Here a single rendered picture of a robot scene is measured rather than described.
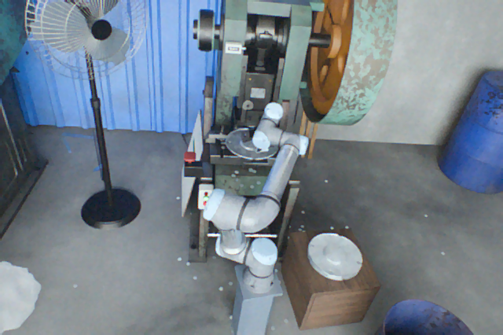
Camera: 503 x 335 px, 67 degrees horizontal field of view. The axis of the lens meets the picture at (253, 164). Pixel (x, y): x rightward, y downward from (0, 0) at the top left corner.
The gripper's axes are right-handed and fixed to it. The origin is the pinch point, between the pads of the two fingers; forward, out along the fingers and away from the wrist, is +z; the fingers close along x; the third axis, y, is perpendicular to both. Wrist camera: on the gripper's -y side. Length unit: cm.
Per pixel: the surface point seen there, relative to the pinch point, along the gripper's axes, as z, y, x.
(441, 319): 13, 82, -83
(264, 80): -15.1, 4.7, 31.4
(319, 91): -3, 38, 36
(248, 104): -3.6, -2.0, 25.2
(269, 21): -40, 4, 45
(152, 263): 79, -54, -34
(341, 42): -36, 39, 38
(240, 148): 13.3, -5.5, 8.7
